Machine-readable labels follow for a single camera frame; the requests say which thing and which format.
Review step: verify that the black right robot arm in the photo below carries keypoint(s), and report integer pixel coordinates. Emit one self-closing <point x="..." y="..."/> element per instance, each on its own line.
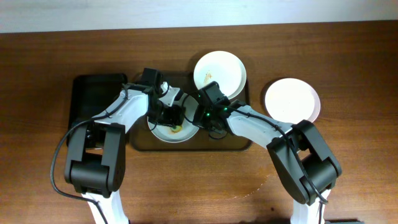
<point x="306" y="166"/>

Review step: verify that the green yellow sponge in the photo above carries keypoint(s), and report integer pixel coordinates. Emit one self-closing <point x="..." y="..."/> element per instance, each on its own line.
<point x="176" y="129"/>

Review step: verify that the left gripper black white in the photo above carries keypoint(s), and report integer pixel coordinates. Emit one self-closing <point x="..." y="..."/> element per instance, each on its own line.
<point x="175" y="117"/>

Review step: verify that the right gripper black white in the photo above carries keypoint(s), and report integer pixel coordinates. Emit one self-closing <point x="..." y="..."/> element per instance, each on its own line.
<point x="201" y="110"/>

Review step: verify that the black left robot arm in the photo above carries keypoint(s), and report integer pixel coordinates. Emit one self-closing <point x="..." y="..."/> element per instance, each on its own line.
<point x="96" y="157"/>

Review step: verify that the small black tray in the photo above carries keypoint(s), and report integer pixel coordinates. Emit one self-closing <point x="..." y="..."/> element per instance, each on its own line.
<point x="91" y="95"/>

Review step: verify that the pale blue plate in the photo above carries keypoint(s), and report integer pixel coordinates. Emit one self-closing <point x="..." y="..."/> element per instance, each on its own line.
<point x="291" y="100"/>

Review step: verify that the white plate top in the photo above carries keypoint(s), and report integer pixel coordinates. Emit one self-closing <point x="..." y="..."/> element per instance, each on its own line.
<point x="224" y="68"/>

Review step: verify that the white plate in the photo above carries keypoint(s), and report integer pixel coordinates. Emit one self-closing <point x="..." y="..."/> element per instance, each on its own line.
<point x="224" y="68"/>
<point x="189" y="105"/>

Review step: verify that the large brown tray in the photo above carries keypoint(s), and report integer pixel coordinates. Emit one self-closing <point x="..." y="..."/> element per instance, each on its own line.
<point x="141" y="138"/>

